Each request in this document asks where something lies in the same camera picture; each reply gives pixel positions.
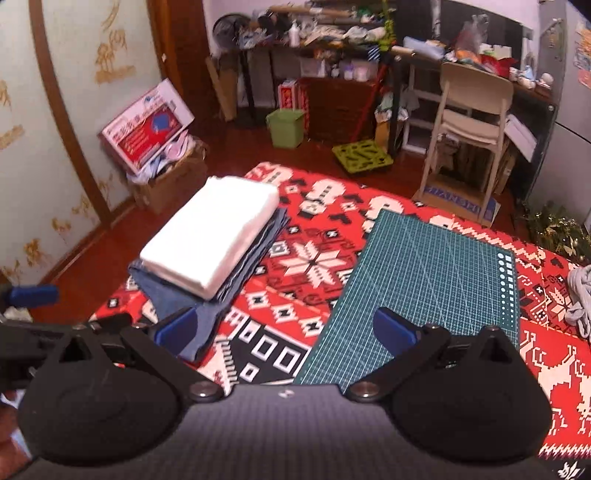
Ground yellow cardboard box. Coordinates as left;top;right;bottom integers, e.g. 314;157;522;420
374;117;393;151

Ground white flat box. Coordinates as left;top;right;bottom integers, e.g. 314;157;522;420
503;113;539;162

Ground green cutting mat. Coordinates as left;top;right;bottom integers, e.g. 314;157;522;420
292;209;522;393

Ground cluttered wooden desk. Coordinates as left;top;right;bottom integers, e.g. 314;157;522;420
217;28;393;134

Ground beige plastic chair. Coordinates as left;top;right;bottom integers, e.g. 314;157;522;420
418;62;514;210

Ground flattened cardboard sheet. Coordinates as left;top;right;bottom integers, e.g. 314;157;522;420
412;182;502;227

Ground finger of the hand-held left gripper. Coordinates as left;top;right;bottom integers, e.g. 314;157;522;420
0;313;134;342
0;285;60;309

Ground wooden drawer cabinet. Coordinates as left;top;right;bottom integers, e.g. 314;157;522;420
300;76;384;144

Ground green waste bin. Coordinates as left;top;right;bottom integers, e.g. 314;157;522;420
266;108;305;149

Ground lime green plastic dolly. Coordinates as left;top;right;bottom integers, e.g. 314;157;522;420
331;140;394;176

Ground brown cardboard box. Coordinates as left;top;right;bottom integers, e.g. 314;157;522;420
124;138;211;215

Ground red white printed box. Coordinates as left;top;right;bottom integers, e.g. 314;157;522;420
98;78;195;175

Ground colourful fridge poster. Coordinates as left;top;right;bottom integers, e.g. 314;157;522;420
573;18;591;88

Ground grey refrigerator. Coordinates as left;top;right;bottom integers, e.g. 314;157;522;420
526;0;591;213

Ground black desk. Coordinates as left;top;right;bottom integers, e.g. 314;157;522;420
388;44;557;158

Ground red mop stick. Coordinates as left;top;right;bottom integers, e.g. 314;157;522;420
351;60;391;141

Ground red patterned blanket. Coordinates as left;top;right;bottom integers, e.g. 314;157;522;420
88;161;591;462

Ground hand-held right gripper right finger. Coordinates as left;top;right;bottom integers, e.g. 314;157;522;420
345;306;525;403

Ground red printed carton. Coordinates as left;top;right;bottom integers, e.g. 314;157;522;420
277;79;310;123

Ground brown wooden door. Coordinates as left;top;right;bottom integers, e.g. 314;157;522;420
148;0;227;134

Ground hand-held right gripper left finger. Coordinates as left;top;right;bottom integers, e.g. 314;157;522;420
44;306;225;403

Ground green tinsel wreath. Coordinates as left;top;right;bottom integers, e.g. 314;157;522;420
526;200;591;259

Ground folded blue jeans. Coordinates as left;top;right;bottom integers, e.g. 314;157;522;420
128;208;291;363

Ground white knit vest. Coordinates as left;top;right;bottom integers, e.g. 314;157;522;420
139;176;280;301

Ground crumpled grey sweater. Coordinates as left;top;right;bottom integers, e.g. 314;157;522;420
566;264;591;342

